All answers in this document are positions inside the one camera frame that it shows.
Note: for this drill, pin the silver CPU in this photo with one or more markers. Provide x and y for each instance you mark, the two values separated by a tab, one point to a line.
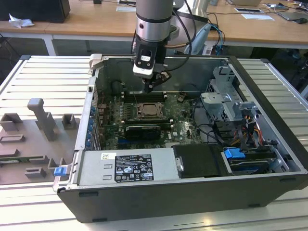
151	110

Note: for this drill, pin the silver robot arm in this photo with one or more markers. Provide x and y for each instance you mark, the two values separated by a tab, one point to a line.
152	26

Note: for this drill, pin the CPU socket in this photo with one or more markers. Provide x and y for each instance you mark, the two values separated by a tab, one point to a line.
151	104

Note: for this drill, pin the blue expansion slot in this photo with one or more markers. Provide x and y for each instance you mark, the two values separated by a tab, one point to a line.
122	144

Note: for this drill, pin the pale blue teach pendant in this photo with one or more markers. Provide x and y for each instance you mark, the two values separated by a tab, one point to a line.
201	36

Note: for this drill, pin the coin cell battery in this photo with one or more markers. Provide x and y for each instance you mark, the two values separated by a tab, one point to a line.
181	98

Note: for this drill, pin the white power adapter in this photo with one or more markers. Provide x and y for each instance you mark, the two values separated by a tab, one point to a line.
208	50

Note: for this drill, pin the flat tablet device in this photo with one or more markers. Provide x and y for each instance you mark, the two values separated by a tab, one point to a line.
247	10
124	9

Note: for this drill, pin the wooden desk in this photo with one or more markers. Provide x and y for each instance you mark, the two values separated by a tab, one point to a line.
96	21
41	26

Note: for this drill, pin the silver drive cage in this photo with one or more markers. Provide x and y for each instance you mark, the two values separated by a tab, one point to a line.
216	106

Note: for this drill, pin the green motherboard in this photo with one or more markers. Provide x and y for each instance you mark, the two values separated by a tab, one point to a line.
185	127

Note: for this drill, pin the black graphics card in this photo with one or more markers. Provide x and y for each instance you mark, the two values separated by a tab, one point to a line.
144	132

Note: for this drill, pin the cardboard box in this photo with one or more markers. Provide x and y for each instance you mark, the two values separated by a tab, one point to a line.
245	2

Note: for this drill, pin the white paper sheet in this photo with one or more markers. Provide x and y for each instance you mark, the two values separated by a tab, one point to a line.
257	16

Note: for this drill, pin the black plastic shroud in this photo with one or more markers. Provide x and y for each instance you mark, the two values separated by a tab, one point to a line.
199	161

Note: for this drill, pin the hard disk blue carrier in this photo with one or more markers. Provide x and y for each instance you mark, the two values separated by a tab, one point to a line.
234	154

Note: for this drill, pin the black box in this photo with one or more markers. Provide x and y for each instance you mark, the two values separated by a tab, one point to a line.
36	10

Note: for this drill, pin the silver power supply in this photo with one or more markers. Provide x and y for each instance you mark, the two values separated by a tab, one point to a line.
91	168

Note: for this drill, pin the grey laptop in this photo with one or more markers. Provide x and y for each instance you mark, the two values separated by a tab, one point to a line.
292	15

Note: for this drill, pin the crumpled white paper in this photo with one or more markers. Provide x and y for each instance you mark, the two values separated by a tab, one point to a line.
20	22

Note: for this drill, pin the black PC case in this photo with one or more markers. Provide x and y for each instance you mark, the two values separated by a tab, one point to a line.
168	199

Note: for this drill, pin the black mouse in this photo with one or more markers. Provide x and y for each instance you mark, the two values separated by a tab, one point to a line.
302	21

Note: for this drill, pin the blue case latch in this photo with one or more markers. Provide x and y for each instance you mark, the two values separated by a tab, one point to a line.
59	172

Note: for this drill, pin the grey parts rack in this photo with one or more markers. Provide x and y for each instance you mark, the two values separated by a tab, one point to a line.
29	146

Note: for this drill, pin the green RAM stick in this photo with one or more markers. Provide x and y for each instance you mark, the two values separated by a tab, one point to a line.
21	159

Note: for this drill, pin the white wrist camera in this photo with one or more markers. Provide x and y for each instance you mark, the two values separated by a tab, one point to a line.
144	69

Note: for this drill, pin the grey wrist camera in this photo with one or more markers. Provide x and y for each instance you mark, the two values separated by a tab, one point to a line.
174	31

